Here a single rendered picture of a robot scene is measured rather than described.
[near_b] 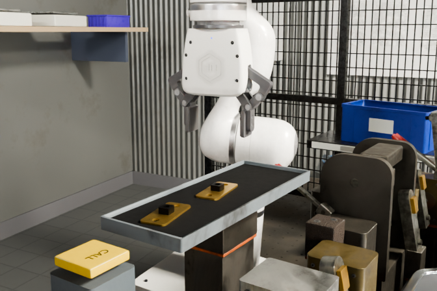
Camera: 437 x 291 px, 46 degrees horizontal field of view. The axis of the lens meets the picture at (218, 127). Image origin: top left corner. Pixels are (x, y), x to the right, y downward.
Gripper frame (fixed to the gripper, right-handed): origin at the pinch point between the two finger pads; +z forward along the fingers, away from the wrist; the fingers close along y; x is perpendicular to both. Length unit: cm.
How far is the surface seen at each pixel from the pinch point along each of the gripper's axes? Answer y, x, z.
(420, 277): 29.7, 16.3, 26.1
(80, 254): -4.2, -27.8, 10.1
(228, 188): 1.2, 1.3, 10.0
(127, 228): -3.8, -19.2, 10.2
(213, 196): 0.9, -3.6, 9.9
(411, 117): 20, 101, 13
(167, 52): -198, 317, 7
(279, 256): -15, 77, 57
